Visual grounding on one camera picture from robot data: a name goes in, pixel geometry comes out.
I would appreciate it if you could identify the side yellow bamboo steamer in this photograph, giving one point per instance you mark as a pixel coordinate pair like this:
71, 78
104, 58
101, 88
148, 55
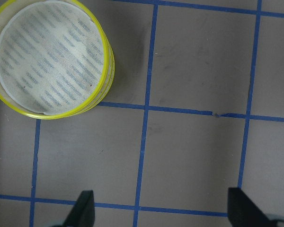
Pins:
51, 57

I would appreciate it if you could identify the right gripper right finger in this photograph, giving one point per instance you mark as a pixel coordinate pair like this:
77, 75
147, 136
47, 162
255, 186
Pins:
243, 212

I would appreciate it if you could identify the centre yellow bamboo steamer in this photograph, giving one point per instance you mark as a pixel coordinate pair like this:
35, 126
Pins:
107, 77

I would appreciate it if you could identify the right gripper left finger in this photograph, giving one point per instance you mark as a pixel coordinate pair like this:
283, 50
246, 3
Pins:
83, 212

